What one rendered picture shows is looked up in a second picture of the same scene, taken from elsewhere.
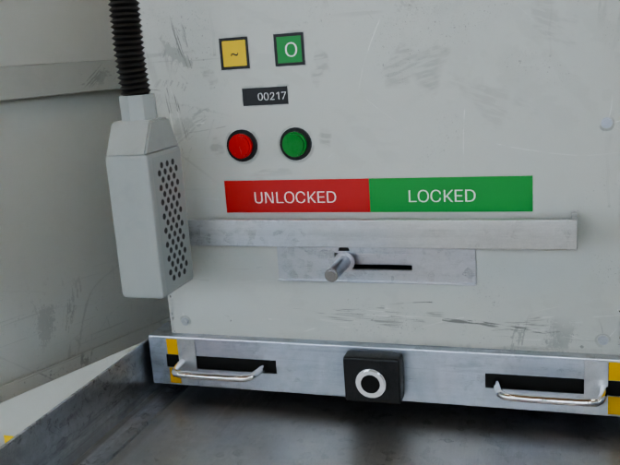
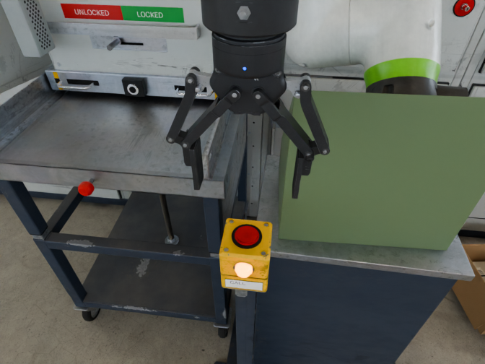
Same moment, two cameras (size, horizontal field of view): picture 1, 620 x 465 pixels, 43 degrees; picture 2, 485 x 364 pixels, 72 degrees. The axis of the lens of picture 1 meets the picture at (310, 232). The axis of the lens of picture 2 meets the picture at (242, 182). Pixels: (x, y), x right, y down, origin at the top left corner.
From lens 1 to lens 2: 0.28 m
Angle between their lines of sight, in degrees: 30
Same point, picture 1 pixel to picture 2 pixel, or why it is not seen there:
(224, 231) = (63, 27)
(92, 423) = (26, 106)
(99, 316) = (27, 60)
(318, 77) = not seen: outside the picture
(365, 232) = (120, 30)
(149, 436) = (50, 110)
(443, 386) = (160, 89)
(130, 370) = (39, 85)
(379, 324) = (135, 66)
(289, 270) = (96, 44)
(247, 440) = (89, 111)
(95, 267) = not seen: hidden behind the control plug
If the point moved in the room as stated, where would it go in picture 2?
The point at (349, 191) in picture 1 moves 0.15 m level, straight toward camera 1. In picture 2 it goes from (113, 11) to (103, 29)
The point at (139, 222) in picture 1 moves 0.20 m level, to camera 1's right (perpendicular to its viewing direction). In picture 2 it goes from (21, 24) to (110, 19)
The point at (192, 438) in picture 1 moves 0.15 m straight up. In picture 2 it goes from (68, 110) to (47, 58)
